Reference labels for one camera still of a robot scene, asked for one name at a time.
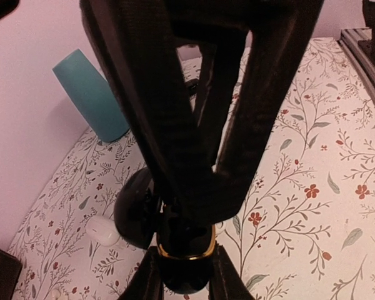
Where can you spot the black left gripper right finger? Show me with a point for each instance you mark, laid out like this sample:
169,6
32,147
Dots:
225,283

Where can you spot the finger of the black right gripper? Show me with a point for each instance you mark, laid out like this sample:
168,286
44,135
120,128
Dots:
281,31
134,44

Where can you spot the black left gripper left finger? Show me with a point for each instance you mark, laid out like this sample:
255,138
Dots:
146,284

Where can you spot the teal tall vase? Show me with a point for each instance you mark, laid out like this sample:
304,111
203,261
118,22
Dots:
91,94

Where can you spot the aluminium front rail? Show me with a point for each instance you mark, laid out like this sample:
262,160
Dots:
356,43

